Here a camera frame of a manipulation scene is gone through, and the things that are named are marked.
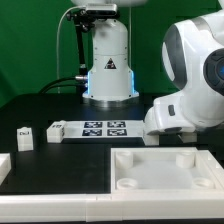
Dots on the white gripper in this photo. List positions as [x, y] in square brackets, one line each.
[166, 117]

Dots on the white square table top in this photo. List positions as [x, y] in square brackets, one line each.
[143, 170]

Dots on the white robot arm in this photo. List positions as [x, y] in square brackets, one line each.
[192, 56]

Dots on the white fiducial marker sheet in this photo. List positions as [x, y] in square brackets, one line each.
[104, 129]

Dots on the white U-shaped obstacle wall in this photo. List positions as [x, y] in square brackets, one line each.
[120, 206]

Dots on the black camera on stand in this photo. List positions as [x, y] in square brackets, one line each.
[84, 20]

